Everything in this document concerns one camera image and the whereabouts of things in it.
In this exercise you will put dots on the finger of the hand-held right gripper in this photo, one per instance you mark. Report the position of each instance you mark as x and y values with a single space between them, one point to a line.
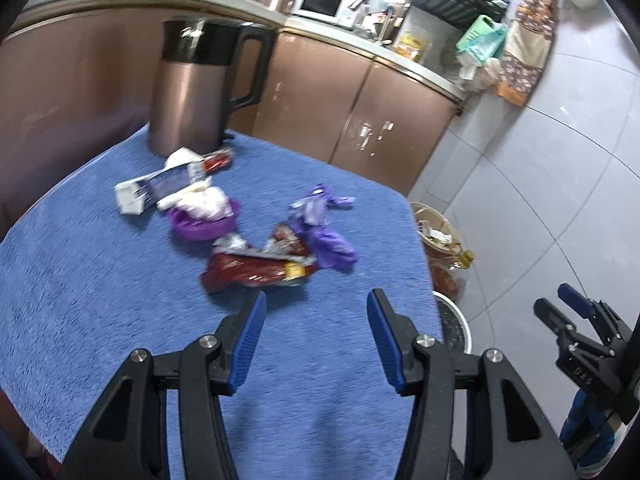
555 322
575 300

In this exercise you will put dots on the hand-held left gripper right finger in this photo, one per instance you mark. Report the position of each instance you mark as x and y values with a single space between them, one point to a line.
382 335

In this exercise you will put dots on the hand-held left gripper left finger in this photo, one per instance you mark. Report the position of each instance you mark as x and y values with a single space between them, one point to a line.
250 340

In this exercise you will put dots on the red snack wrapper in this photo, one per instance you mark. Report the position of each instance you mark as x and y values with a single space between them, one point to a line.
240 267

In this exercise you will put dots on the white trash bin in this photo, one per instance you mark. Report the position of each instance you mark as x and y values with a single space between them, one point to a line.
457 325

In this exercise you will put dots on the white tissue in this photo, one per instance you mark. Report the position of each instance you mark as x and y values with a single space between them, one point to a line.
205 202

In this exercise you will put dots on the white and blue wrapper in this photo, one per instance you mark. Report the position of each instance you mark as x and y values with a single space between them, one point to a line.
150 187

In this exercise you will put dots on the blue striped cloth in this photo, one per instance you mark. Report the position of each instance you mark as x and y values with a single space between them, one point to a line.
587 430

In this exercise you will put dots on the cooking oil bottle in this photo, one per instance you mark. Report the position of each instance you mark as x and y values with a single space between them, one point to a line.
447 275

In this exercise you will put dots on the large purple wrapper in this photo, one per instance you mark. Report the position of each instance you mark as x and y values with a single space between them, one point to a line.
330 247

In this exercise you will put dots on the purple plastic bowl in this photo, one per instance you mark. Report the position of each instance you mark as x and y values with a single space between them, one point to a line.
200 232

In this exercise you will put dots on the beige waste bin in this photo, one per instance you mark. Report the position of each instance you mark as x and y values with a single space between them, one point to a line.
432 225

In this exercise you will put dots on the small purple wrapper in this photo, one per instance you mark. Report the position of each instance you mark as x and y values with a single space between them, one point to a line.
320 200

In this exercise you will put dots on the small red wrapper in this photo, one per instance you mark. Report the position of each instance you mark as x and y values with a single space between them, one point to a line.
220 160

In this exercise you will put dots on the blue towel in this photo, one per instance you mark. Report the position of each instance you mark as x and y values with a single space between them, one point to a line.
75 285

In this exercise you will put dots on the white plastic bag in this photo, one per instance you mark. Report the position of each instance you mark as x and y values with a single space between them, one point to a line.
482 75

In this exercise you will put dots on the copper kitchen cabinet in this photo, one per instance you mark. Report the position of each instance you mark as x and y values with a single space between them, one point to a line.
310 100

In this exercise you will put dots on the copper electric kettle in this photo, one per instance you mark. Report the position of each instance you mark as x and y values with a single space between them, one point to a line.
190 95

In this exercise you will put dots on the patterned orange apron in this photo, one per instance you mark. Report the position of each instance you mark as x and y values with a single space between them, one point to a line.
525 50

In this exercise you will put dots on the green plastic basket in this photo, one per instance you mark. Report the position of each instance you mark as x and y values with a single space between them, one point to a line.
480 40

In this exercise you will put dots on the yellow food packet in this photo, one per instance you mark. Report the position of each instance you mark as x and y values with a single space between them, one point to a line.
414 46

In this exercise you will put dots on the grey kitchen countertop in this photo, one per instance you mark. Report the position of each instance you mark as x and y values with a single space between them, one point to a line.
350 40

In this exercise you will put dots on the white microwave oven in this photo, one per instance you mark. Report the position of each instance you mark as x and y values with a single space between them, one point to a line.
320 5

